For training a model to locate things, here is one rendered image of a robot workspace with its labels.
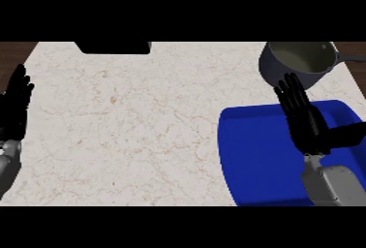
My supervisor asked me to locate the black appliance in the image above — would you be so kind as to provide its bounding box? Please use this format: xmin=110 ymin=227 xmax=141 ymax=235
xmin=73 ymin=42 xmax=153 ymax=55

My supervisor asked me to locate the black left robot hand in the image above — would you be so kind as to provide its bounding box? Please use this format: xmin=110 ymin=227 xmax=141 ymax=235
xmin=0 ymin=63 xmax=35 ymax=141

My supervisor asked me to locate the blue tray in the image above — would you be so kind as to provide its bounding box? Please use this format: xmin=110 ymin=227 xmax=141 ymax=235
xmin=217 ymin=99 xmax=366 ymax=207

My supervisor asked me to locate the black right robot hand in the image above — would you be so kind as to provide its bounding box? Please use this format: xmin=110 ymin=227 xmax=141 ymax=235
xmin=273 ymin=72 xmax=366 ymax=156

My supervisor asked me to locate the dark grey pot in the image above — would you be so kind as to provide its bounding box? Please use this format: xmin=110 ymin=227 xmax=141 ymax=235
xmin=256 ymin=42 xmax=366 ymax=91

